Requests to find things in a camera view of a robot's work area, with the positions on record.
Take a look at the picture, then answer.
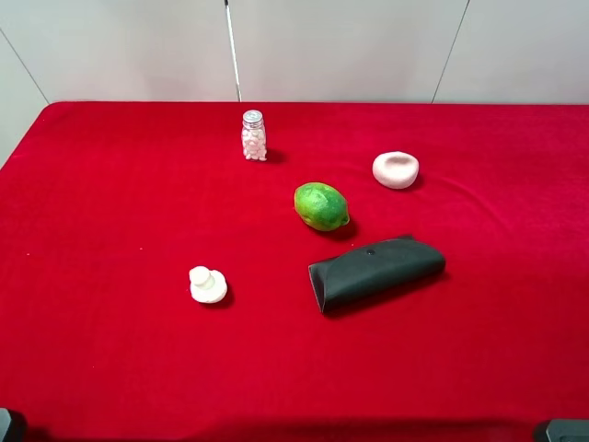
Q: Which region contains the white pole with black tip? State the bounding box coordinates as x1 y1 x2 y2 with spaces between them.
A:
224 0 242 102

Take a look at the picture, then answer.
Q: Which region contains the pink foam bowl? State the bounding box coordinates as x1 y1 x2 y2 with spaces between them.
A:
372 151 420 190

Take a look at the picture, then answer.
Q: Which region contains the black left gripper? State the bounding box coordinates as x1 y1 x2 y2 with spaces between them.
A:
0 408 27 442

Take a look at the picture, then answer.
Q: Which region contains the black glasses case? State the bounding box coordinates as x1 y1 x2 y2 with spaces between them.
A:
308 235 446 314

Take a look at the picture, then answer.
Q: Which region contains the green lime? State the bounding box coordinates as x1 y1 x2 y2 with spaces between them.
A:
294 182 350 232

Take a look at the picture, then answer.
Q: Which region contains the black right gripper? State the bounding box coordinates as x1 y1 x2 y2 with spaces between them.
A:
533 419 589 442

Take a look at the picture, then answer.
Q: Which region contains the red velvet table cloth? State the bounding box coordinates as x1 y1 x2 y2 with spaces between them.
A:
1 102 588 441

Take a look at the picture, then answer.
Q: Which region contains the glass jar of pink pills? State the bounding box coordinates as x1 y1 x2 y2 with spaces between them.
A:
241 110 267 161

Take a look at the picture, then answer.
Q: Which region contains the white mushroom toy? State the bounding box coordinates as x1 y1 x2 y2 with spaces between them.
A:
189 266 228 304

